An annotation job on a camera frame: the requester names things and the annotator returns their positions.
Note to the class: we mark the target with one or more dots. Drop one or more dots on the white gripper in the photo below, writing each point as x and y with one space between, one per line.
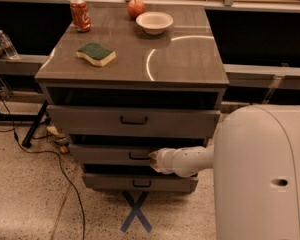
164 160

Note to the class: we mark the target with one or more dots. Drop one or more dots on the grey drawer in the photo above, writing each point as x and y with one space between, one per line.
137 178
134 122
123 150

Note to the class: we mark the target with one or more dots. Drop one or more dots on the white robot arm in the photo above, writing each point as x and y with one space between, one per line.
255 157

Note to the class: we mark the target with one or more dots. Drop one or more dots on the grey bottom drawer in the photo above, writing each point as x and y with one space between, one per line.
137 178

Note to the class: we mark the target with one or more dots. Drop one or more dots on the grey drawer cabinet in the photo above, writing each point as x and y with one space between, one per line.
178 69

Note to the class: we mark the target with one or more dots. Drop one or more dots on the grey top drawer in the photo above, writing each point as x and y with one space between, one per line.
134 122

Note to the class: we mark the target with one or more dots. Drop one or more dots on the blue tape cross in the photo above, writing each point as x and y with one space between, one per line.
136 212

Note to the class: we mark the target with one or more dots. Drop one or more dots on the power strip on floor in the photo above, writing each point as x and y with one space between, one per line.
57 139

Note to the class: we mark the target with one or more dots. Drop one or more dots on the green yellow sponge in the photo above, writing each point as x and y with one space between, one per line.
96 54

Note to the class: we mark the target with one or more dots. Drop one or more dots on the black table leg left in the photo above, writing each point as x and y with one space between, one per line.
27 140

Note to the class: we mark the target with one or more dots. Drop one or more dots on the white bowl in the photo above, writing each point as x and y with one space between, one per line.
154 23

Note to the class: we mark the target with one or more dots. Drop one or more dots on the red apple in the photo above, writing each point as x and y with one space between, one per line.
135 8

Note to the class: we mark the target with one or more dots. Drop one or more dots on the orange soda can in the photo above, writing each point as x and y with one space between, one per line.
80 17

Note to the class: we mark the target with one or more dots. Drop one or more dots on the grey side shelf left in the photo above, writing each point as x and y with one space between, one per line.
25 65

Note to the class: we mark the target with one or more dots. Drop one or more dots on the clear water bottle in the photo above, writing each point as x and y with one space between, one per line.
8 46

